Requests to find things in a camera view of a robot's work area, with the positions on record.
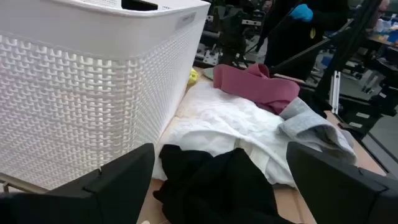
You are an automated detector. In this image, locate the yellow cloth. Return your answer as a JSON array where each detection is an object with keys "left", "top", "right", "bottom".
[{"left": 187, "top": 68, "right": 200, "bottom": 87}]

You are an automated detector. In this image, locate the pink cloth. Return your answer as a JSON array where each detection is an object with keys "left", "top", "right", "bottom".
[{"left": 213, "top": 63, "right": 301, "bottom": 115}]

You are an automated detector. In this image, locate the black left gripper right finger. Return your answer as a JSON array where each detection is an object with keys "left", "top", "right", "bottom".
[{"left": 285, "top": 141, "right": 398, "bottom": 224}]

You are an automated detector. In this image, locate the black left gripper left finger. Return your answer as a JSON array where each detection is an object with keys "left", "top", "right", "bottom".
[{"left": 0, "top": 142, "right": 155, "bottom": 224}]

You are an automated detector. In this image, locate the white cloth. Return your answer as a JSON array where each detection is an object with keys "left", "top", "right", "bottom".
[{"left": 152, "top": 81, "right": 299, "bottom": 187}]

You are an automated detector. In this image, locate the person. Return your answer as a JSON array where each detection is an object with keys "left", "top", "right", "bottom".
[{"left": 254, "top": 0, "right": 351, "bottom": 82}]

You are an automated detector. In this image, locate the white plastic laundry basket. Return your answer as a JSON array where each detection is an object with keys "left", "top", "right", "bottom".
[{"left": 0, "top": 0, "right": 211, "bottom": 190}]

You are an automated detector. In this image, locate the grey sweat cloth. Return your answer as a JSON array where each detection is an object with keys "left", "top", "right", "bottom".
[{"left": 278, "top": 96, "right": 358, "bottom": 166}]

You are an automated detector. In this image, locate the black cloth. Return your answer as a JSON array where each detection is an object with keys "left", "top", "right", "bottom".
[{"left": 152, "top": 144, "right": 296, "bottom": 224}]

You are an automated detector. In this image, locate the person's hand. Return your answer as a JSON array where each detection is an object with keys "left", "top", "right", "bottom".
[{"left": 289, "top": 3, "right": 314, "bottom": 23}]

